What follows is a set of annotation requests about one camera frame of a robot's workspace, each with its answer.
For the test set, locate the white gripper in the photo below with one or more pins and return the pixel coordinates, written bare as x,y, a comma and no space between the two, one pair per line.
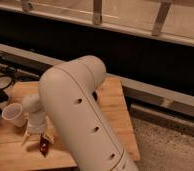
34,128

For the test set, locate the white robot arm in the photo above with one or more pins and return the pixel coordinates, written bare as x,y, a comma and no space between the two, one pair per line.
65,96

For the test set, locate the white plastic cup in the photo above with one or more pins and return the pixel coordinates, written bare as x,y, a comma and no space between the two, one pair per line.
14,114

